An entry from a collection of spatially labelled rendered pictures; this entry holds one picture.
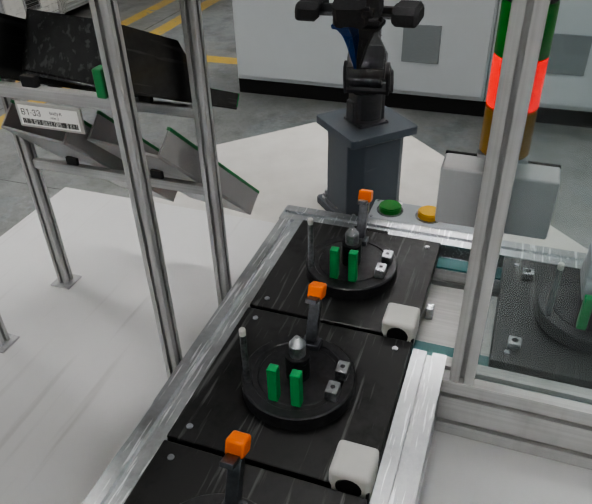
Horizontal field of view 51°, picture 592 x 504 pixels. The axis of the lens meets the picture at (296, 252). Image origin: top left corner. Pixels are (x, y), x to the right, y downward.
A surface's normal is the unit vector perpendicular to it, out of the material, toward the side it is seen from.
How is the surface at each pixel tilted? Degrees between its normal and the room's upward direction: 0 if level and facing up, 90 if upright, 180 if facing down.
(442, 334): 0
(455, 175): 90
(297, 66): 90
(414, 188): 0
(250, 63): 90
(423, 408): 0
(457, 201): 90
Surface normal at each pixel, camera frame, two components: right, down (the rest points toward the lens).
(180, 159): 0.87, 0.26
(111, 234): -0.03, -0.82
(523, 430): -0.33, 0.55
